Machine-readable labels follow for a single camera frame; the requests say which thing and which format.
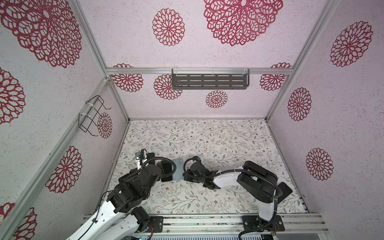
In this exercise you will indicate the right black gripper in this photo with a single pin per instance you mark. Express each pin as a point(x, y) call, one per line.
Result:
point(187, 177)

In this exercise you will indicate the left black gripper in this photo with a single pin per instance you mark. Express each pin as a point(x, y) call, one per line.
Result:
point(159, 163)

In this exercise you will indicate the light blue phone case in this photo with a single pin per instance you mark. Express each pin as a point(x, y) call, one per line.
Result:
point(178, 174)

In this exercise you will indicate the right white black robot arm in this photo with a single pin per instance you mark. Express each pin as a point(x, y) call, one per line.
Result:
point(259, 182)

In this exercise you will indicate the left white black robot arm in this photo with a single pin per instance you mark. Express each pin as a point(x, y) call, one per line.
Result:
point(120, 214)

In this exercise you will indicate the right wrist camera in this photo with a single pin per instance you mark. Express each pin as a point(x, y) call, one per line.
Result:
point(196, 158)

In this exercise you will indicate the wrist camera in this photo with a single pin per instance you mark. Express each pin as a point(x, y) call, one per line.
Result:
point(141, 157)
point(196, 158)

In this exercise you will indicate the black phone near left wall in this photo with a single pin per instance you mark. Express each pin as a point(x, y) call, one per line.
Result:
point(150, 158)

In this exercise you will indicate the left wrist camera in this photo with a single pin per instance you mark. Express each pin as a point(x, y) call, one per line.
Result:
point(141, 157)

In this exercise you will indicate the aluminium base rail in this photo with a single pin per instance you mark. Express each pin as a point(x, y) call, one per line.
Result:
point(232, 224)

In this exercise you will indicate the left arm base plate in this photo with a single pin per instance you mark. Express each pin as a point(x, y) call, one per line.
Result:
point(153, 224)

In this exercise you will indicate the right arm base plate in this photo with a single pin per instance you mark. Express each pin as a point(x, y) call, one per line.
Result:
point(252, 222)

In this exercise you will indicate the dark grey wall shelf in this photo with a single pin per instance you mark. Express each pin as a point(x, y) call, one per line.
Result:
point(212, 81)

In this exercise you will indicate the black wire wall rack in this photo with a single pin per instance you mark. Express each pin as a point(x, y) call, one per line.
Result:
point(96, 121)

